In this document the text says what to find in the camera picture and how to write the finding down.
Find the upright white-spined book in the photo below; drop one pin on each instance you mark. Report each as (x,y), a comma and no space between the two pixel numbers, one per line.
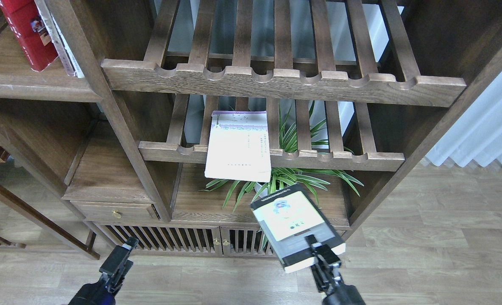
(66,56)

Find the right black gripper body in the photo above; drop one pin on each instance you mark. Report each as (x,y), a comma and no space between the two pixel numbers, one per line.
(328,280)

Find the green spider plant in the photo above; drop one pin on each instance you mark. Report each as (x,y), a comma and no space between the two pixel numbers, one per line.
(286,176)

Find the brass drawer knob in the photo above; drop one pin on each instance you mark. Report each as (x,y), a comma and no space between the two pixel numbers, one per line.
(117,214)

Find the yellow and black thick book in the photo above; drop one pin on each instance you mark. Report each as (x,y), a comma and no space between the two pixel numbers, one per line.
(287,217)

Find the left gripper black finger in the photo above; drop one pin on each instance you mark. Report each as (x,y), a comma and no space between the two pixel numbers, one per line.
(117,264)

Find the white curtain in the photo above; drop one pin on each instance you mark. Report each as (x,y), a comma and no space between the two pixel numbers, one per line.
(476,137)

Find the pale lilac paperback book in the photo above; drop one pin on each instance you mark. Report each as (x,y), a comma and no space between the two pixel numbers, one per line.
(239,147)

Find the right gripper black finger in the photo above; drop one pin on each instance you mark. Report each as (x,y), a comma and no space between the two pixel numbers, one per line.
(324,256)

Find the dark wooden bookshelf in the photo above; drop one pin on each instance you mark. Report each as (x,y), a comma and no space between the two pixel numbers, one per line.
(371,84)

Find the red paperback book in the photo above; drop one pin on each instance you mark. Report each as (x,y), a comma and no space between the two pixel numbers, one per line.
(24,20)

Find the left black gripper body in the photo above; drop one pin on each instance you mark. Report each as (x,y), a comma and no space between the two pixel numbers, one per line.
(102,292)

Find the white plant pot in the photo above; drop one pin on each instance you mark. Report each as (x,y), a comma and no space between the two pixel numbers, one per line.
(271,191)

